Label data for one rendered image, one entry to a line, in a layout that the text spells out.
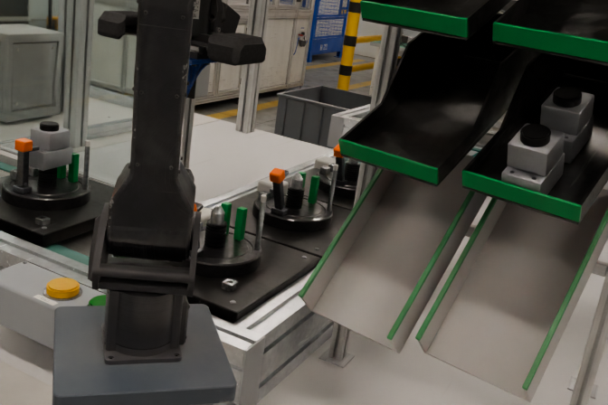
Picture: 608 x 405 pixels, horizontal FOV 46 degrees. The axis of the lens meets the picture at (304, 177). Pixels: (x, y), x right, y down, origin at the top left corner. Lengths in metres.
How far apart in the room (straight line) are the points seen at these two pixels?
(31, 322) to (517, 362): 0.59
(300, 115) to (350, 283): 2.19
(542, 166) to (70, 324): 0.49
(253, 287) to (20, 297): 0.30
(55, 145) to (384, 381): 0.63
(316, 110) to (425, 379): 2.07
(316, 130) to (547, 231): 2.19
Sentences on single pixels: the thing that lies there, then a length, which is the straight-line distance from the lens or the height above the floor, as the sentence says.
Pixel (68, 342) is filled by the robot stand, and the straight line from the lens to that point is 0.68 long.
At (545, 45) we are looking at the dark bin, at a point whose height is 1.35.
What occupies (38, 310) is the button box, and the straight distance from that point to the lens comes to 0.97.
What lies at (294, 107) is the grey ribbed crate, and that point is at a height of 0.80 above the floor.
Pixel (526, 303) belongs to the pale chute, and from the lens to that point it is 0.88.
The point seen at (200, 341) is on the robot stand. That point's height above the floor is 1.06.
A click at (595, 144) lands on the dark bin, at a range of 0.90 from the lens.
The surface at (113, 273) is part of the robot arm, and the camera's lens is 0.61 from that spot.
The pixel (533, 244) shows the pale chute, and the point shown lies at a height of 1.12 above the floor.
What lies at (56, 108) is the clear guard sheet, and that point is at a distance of 1.44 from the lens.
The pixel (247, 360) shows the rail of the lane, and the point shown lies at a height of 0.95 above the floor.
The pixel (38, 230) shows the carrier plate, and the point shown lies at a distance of 1.14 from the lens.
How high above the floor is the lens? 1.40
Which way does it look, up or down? 17 degrees down
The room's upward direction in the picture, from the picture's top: 8 degrees clockwise
